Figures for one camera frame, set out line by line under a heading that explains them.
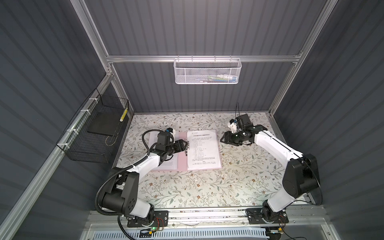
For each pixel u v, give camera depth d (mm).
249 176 879
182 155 967
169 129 824
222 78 917
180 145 796
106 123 774
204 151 972
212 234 769
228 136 773
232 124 811
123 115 815
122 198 433
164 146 702
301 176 454
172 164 917
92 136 732
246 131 641
